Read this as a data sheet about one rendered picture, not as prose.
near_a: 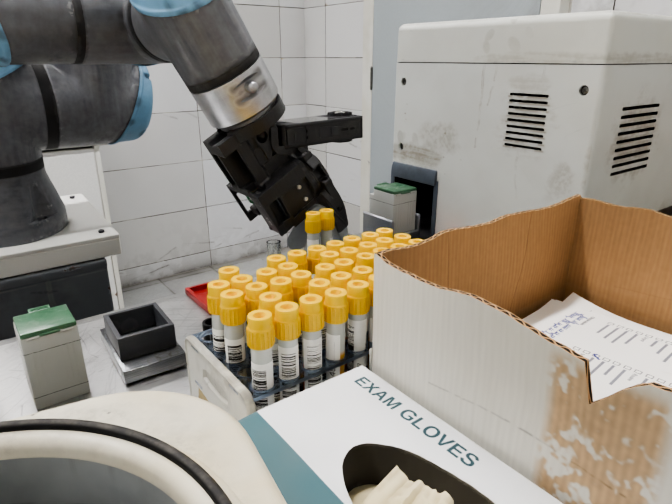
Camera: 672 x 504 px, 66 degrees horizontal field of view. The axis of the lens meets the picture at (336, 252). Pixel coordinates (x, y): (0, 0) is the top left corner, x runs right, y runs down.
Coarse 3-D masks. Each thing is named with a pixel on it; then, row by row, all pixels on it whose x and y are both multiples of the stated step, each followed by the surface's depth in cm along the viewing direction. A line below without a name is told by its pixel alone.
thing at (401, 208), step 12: (384, 192) 65; (372, 204) 67; (384, 204) 66; (396, 204) 64; (408, 204) 66; (384, 216) 66; (396, 216) 65; (408, 216) 66; (396, 228) 66; (408, 228) 67
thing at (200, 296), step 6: (186, 288) 61; (192, 288) 61; (198, 288) 62; (204, 288) 62; (186, 294) 61; (192, 294) 59; (198, 294) 61; (204, 294) 61; (198, 300) 58; (204, 300) 59; (204, 306) 57
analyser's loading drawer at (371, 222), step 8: (368, 216) 68; (376, 216) 66; (416, 216) 67; (368, 224) 68; (376, 224) 67; (384, 224) 66; (392, 224) 64; (416, 224) 68; (424, 224) 73; (408, 232) 67; (416, 232) 68; (424, 232) 70
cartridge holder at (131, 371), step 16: (112, 320) 49; (128, 320) 50; (144, 320) 51; (160, 320) 49; (112, 336) 46; (128, 336) 45; (144, 336) 46; (160, 336) 46; (112, 352) 47; (128, 352) 45; (144, 352) 46; (160, 352) 47; (176, 352) 47; (128, 368) 44; (144, 368) 45; (160, 368) 45
